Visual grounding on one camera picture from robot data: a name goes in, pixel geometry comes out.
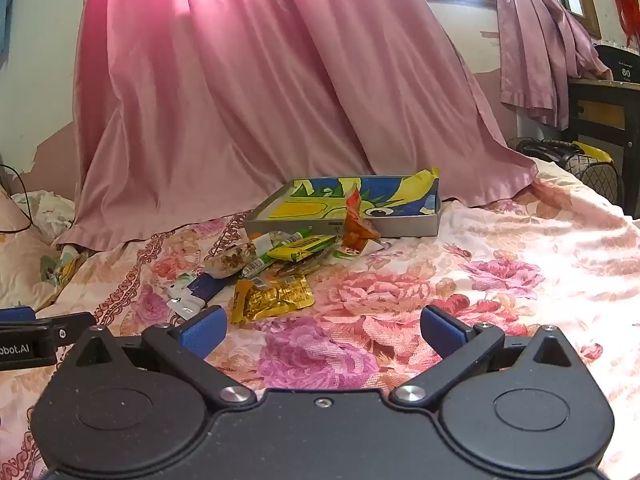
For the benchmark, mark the large pink curtain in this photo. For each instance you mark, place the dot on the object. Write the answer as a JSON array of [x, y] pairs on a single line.
[[225, 85]]

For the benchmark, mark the brown nut bar packet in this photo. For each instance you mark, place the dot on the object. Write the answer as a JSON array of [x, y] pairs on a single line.
[[230, 260]]

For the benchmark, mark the black desk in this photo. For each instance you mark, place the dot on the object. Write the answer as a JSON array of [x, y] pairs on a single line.
[[600, 135]]

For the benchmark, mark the crumpled floral cloth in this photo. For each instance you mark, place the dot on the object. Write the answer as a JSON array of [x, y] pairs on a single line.
[[50, 215]]

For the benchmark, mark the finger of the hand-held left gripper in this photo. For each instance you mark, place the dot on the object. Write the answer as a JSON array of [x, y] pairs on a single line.
[[75, 327], [17, 314]]

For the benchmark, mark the blue yellow printed paper lining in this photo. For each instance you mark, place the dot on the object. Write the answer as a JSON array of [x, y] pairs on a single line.
[[400, 200]]

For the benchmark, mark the floral bed sheet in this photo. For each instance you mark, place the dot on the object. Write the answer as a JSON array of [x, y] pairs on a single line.
[[500, 260]]

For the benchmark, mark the yellow green snack packet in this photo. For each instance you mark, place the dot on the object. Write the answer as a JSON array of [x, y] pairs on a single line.
[[300, 247]]

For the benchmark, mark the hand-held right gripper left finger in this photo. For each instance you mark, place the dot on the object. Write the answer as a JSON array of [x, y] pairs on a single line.
[[202, 332]]

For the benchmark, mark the floral pillow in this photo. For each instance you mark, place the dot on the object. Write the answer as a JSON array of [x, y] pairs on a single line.
[[20, 260]]

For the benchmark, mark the green corn sausage packet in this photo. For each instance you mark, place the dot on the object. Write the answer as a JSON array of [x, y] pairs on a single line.
[[255, 266]]

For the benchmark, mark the orange red snack packet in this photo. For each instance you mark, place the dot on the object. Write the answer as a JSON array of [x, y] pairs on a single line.
[[355, 230]]

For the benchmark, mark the mauve curtain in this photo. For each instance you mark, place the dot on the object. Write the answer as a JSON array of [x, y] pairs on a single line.
[[535, 50]]

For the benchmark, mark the blue cloth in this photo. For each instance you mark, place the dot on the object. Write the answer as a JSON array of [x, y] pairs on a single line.
[[7, 5]]

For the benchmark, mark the golden yellow snack packet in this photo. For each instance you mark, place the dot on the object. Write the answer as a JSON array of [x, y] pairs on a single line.
[[275, 300]]

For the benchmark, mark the dark blue snack packet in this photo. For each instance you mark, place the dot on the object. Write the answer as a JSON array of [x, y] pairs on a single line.
[[212, 287]]

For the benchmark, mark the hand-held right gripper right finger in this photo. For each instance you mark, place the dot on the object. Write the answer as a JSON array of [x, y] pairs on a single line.
[[440, 332]]

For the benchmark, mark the black sign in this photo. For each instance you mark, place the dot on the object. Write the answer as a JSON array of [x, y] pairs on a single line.
[[625, 67]]

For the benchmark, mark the grey tray box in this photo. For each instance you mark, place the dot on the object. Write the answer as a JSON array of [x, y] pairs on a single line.
[[400, 226]]

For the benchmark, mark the white green snack packet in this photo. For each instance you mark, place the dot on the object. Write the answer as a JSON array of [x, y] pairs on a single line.
[[182, 305]]

